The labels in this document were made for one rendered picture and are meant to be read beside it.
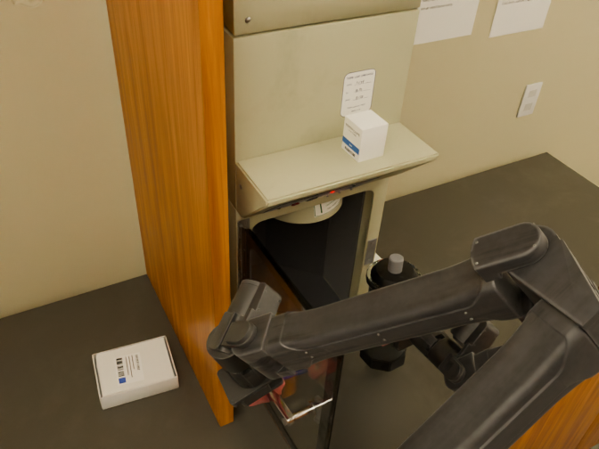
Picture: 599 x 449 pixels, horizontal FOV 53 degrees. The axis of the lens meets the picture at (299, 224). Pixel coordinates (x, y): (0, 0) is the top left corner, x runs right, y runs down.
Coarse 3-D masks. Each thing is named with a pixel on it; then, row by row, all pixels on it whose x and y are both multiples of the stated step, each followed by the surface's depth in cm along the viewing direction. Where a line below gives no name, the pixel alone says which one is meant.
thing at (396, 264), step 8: (392, 256) 116; (400, 256) 116; (376, 264) 119; (384, 264) 119; (392, 264) 115; (400, 264) 115; (408, 264) 119; (376, 272) 117; (384, 272) 117; (392, 272) 116; (400, 272) 116; (408, 272) 117; (376, 280) 116; (384, 280) 115; (392, 280) 115; (400, 280) 115
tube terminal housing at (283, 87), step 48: (240, 48) 83; (288, 48) 87; (336, 48) 91; (384, 48) 96; (240, 96) 88; (288, 96) 92; (336, 96) 97; (384, 96) 102; (240, 144) 93; (288, 144) 98; (336, 192) 111; (384, 192) 117
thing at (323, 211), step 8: (336, 200) 117; (304, 208) 113; (312, 208) 114; (320, 208) 114; (328, 208) 115; (336, 208) 117; (280, 216) 114; (288, 216) 114; (296, 216) 114; (304, 216) 114; (312, 216) 114; (320, 216) 115; (328, 216) 116
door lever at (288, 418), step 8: (272, 392) 98; (272, 400) 97; (280, 400) 97; (280, 408) 96; (288, 408) 96; (304, 408) 96; (312, 408) 96; (288, 416) 94; (296, 416) 95; (304, 416) 96; (288, 424) 94
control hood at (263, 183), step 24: (312, 144) 100; (336, 144) 100; (408, 144) 101; (240, 168) 94; (264, 168) 94; (288, 168) 94; (312, 168) 94; (336, 168) 95; (360, 168) 95; (384, 168) 96; (408, 168) 103; (240, 192) 97; (264, 192) 89; (288, 192) 89; (312, 192) 91
